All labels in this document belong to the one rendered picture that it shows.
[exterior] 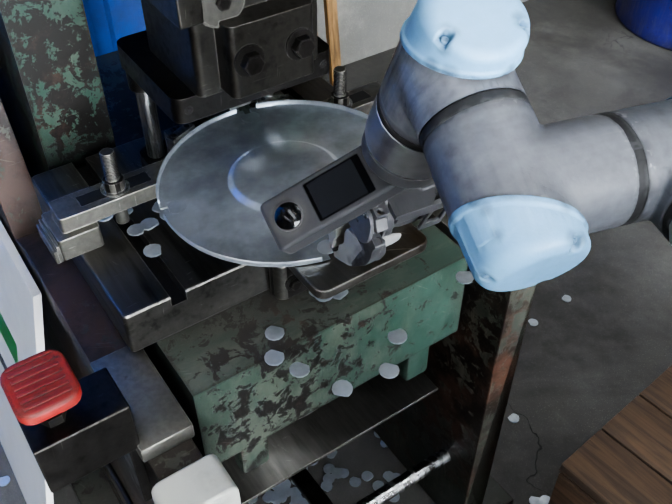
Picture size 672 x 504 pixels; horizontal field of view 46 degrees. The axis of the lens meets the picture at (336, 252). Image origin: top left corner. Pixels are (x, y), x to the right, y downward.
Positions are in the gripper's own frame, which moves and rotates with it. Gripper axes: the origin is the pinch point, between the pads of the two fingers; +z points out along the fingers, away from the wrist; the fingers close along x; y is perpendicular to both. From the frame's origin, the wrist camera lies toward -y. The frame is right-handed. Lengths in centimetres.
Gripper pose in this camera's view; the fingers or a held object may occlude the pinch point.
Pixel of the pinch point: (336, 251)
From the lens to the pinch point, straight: 79.6
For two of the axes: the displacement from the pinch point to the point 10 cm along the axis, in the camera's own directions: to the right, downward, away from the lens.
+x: -4.1, -8.6, 3.0
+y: 8.9, -3.1, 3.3
